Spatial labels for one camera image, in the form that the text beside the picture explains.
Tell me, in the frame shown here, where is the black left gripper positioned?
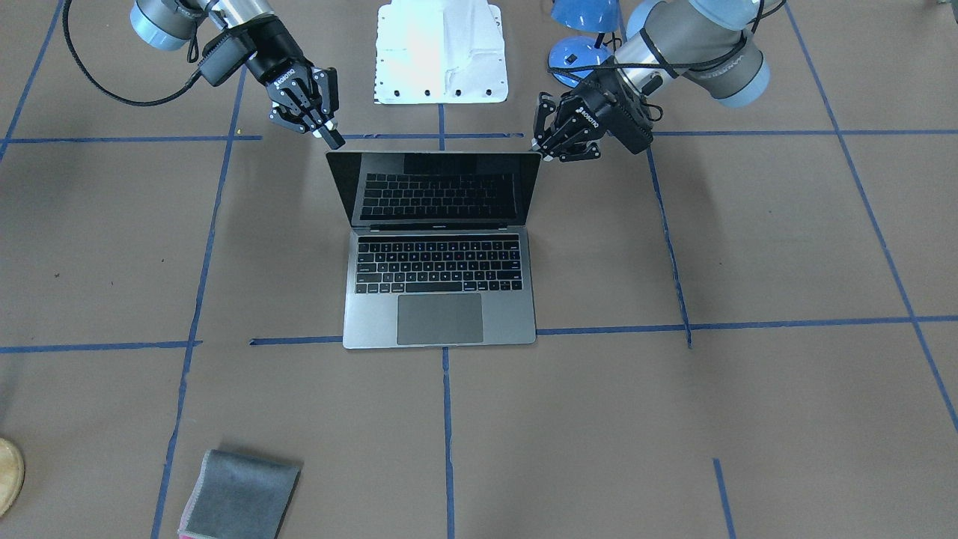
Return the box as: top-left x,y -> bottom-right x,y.
531,73 -> 653,162

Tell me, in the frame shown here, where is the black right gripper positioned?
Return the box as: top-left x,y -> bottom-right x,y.
247,30 -> 346,150

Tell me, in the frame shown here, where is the grey laptop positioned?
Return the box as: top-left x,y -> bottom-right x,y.
326,150 -> 541,350

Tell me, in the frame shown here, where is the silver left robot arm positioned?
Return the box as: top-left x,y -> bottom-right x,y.
531,1 -> 771,162

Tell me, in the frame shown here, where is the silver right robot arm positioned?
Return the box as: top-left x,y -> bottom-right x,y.
61,1 -> 345,150

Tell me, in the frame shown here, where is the blue desk lamp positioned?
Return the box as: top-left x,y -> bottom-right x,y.
547,1 -> 620,88

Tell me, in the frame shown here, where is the grey folded cloth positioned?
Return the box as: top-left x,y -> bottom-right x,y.
177,449 -> 301,538

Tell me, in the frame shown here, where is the wooden mug tree stand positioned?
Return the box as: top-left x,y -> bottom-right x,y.
1,437 -> 26,517

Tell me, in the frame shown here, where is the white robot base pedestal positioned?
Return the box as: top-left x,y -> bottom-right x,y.
373,1 -> 509,105

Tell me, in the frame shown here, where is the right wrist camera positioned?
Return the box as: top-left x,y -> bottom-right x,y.
198,28 -> 257,88

